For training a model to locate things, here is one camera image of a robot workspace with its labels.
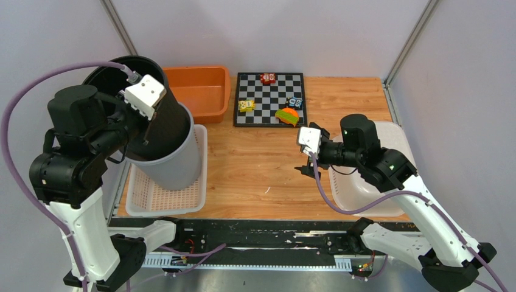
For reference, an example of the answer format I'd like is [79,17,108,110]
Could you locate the aluminium frame post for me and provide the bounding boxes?
[382,0,441,127]
[100,0,138,55]

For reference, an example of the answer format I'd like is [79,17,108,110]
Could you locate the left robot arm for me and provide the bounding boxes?
[29,85,186,291]

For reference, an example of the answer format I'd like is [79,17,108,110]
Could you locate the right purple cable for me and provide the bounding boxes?
[308,153,509,292]

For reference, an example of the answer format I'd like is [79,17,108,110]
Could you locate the blue toy block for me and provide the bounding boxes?
[285,97,303,110]

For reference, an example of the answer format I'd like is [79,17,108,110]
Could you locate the yellow toy block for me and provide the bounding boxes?
[238,100,256,113]

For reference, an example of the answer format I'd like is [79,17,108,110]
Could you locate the right aluminium frame post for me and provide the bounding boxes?
[382,0,441,127]

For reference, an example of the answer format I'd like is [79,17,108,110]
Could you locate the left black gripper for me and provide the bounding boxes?
[89,89,159,158]

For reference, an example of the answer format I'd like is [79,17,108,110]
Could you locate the grey bin black liner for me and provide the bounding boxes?
[127,103,201,190]

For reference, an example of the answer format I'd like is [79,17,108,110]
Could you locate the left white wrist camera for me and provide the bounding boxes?
[124,74,166,121]

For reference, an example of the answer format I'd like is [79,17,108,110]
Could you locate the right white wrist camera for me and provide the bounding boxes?
[297,127,322,158]

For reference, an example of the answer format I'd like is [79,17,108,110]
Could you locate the purple cable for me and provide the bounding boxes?
[0,61,142,292]
[308,153,509,292]

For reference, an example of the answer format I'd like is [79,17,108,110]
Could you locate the white perforated basket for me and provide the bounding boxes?
[125,125,207,217]

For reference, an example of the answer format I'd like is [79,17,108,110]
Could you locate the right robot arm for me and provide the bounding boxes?
[297,114,497,291]

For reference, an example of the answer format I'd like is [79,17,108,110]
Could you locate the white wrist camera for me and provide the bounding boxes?
[297,127,322,158]
[124,74,166,121]

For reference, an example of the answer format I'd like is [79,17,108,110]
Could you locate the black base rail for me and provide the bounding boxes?
[108,217,420,273]

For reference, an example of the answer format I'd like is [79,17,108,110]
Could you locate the left aluminium frame post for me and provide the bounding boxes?
[100,0,138,55]

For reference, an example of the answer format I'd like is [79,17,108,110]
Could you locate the black ribbed bin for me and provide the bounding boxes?
[81,56,191,161]

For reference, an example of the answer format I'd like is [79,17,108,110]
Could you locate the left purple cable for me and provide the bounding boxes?
[0,61,142,292]

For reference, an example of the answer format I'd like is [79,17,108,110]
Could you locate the orange green toy burger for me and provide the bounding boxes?
[274,108,300,127]

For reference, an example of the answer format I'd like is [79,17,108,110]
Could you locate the red toy block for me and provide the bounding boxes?
[260,73,277,85]

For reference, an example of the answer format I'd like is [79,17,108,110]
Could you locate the orange plastic tub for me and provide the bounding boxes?
[163,65,231,124]

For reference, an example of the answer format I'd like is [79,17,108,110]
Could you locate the large white plastic tub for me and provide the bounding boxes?
[328,121,415,217]

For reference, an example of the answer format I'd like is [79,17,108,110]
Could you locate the black white chessboard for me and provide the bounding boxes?
[233,72,308,128]

